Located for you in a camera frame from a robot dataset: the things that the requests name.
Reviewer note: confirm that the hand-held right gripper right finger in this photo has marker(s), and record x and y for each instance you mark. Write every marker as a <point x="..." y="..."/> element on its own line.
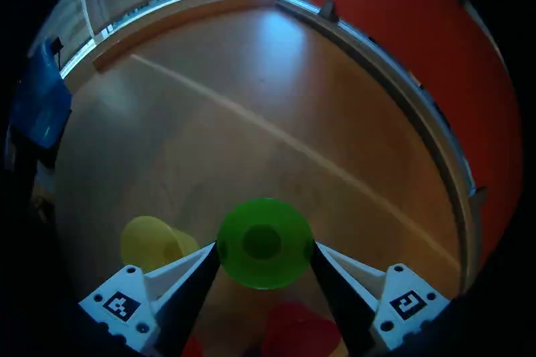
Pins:
<point x="364" y="286"/>

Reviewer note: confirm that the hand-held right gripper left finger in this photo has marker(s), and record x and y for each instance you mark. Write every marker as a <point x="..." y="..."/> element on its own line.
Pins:
<point x="167" y="286"/>

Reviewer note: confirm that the yellow plastic cup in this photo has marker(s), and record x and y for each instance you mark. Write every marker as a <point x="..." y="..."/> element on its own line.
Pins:
<point x="146" y="244"/>

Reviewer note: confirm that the red plastic cup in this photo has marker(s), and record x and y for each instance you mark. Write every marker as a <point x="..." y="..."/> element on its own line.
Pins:
<point x="299" y="332"/>

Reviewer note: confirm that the green plastic cup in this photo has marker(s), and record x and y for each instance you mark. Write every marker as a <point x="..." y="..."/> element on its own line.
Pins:
<point x="264" y="244"/>

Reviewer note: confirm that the blue desk screen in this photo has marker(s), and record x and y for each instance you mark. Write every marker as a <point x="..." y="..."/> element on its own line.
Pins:
<point x="39" y="97"/>

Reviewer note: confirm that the red desk screen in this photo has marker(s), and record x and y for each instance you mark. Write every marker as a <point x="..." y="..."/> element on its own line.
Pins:
<point x="431" y="64"/>

